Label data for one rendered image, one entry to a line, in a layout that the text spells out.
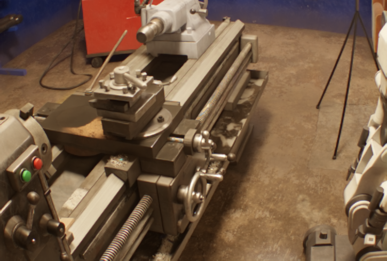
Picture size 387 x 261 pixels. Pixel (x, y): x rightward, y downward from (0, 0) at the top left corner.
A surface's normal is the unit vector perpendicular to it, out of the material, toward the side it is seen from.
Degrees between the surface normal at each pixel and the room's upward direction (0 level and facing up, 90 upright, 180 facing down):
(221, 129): 0
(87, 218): 36
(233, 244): 0
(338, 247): 0
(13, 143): 45
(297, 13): 90
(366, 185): 90
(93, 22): 90
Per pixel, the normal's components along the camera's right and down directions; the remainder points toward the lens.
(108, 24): 0.01, 0.47
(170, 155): -0.07, -0.88
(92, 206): 0.50, -0.65
